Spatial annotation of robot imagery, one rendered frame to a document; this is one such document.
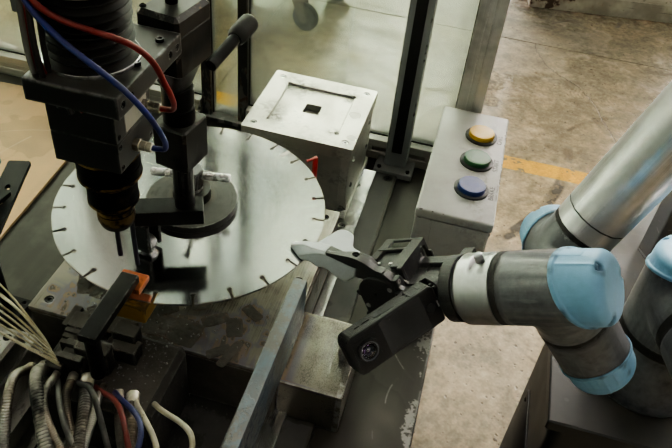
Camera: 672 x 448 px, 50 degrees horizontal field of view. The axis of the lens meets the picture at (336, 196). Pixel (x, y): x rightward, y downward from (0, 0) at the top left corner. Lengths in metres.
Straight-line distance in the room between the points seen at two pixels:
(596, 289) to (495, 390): 1.30
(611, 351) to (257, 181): 0.47
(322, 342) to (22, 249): 0.50
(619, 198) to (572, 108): 2.34
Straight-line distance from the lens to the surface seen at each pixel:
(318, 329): 0.93
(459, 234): 1.02
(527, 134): 2.89
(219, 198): 0.89
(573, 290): 0.69
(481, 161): 1.10
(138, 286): 0.78
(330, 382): 0.88
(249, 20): 0.71
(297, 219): 0.88
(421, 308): 0.76
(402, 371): 1.00
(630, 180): 0.79
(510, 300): 0.71
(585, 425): 1.02
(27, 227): 1.21
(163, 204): 0.80
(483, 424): 1.90
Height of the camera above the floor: 1.54
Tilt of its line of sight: 40 degrees down
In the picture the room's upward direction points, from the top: 6 degrees clockwise
